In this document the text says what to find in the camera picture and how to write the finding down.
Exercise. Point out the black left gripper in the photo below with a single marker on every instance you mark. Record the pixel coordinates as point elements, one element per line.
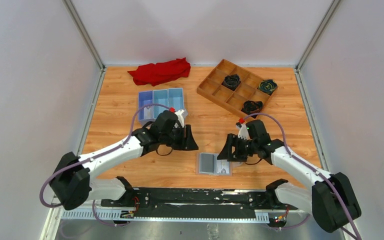
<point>182,137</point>

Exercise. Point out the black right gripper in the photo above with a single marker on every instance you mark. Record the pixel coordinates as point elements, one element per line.
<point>239,148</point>

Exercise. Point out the white silver card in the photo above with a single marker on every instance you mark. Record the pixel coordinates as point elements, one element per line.
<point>148,113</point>

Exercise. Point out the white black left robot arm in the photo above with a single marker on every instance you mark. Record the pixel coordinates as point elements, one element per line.
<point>75,178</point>

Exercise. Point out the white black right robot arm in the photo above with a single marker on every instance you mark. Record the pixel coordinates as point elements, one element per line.
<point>328,197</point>

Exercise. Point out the white VIP card in sleeve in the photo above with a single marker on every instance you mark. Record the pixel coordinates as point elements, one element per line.
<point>222,167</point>

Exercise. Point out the black red rolled sock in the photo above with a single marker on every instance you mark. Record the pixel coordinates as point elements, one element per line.
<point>251,107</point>

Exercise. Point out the blue three-compartment tray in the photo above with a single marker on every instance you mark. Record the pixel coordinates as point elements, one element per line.
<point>170,97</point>

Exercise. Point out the brown wooden divided tray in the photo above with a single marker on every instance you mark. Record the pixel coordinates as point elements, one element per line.
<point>237,90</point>

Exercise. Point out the black rolled sock in tray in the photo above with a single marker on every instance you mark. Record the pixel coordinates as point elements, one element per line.
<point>232,81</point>

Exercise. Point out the black yellow rolled sock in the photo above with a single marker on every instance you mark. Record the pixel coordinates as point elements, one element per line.
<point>267,86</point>

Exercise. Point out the red cloth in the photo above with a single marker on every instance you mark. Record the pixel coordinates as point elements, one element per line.
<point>160,73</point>

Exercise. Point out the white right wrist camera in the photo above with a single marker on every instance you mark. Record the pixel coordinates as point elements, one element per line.
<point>242,129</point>

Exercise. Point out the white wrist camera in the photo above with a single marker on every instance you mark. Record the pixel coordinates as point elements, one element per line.
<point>181,116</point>
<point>242,129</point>

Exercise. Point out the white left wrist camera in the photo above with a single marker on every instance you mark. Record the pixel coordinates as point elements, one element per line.
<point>181,116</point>

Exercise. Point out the aluminium frame rail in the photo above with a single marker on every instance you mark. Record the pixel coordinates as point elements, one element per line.
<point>91,222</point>

